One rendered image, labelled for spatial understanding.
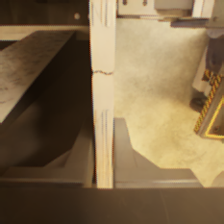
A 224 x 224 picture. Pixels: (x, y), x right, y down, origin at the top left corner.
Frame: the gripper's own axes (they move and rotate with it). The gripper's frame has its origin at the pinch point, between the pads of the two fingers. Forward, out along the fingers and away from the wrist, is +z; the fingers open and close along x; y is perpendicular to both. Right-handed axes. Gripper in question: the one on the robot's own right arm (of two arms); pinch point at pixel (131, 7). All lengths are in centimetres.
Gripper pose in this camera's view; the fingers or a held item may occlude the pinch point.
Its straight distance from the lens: 27.4
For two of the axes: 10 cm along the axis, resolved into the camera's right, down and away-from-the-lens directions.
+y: 0.2, -8.9, -4.6
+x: 0.1, 4.6, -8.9
